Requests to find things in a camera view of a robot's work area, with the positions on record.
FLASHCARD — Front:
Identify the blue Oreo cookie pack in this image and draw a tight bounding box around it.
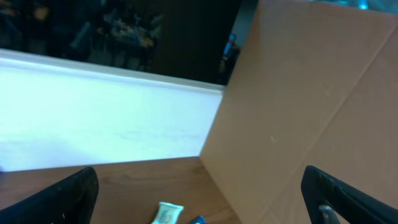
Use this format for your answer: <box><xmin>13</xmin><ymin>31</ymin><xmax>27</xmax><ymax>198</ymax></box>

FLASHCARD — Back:
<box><xmin>190</xmin><ymin>216</ymin><xmax>207</xmax><ymax>224</ymax></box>

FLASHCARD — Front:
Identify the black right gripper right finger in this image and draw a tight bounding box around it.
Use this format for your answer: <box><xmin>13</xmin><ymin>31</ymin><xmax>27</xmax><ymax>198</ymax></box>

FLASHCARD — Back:
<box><xmin>301</xmin><ymin>166</ymin><xmax>397</xmax><ymax>224</ymax></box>

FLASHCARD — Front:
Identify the white wet wipes pack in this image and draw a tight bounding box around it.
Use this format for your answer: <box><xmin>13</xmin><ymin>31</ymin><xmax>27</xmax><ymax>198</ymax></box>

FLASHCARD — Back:
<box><xmin>151</xmin><ymin>202</ymin><xmax>184</xmax><ymax>224</ymax></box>

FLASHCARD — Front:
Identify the brown cardboard panel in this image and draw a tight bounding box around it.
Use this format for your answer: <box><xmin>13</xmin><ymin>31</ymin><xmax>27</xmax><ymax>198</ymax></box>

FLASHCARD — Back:
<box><xmin>200</xmin><ymin>1</ymin><xmax>397</xmax><ymax>224</ymax></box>

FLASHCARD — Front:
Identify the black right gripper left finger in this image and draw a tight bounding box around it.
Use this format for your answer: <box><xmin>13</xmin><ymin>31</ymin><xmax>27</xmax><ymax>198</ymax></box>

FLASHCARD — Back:
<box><xmin>1</xmin><ymin>167</ymin><xmax>99</xmax><ymax>224</ymax></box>

